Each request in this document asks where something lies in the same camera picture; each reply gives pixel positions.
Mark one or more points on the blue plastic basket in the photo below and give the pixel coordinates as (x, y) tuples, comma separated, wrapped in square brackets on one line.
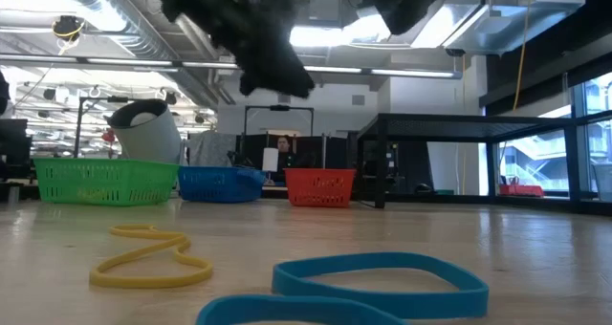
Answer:
[(215, 184)]

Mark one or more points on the red plastic basket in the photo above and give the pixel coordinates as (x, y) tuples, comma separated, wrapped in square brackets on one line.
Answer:
[(320, 187)]

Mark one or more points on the yellow rubber band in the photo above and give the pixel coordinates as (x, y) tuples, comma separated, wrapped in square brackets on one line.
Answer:
[(153, 282)]

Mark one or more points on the light blue rubber band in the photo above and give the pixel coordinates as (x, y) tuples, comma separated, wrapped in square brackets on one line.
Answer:
[(430, 306), (287, 310)]

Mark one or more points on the white desk lamp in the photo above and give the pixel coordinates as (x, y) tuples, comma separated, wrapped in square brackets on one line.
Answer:
[(153, 134)]

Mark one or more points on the long ceiling light strip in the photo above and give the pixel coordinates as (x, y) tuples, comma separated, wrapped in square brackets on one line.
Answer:
[(411, 72)]

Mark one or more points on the grey ceiling box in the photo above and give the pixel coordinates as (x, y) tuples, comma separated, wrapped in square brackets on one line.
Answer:
[(325, 7)]

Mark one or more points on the person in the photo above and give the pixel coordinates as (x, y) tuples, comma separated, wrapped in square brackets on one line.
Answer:
[(283, 145)]

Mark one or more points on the grey fabric cover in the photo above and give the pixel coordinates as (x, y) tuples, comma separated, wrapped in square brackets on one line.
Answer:
[(212, 148)]

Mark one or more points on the black mesh shelf riser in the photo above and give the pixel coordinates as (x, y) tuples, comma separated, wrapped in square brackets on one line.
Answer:
[(454, 124)]

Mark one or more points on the red hanging object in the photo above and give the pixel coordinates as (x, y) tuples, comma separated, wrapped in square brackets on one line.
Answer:
[(109, 136)]

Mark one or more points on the black dome object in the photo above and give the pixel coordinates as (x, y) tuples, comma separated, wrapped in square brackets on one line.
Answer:
[(423, 188)]

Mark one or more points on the green board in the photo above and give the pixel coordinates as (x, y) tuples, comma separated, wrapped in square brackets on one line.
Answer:
[(444, 191)]

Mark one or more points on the black stand pole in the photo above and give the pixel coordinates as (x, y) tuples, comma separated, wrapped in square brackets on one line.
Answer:
[(79, 129)]

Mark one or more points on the green plastic basket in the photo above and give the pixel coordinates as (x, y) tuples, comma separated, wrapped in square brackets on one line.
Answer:
[(105, 181)]

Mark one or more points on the red toolbox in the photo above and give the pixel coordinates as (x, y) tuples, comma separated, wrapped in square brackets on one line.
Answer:
[(521, 190)]

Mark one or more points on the black monitor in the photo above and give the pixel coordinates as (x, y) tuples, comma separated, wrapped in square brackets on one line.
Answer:
[(14, 145)]

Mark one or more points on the black gantry frame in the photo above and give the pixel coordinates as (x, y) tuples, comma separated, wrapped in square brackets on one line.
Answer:
[(279, 107)]

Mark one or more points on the ceiling security camera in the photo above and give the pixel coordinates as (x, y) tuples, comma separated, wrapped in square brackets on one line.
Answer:
[(455, 52)]

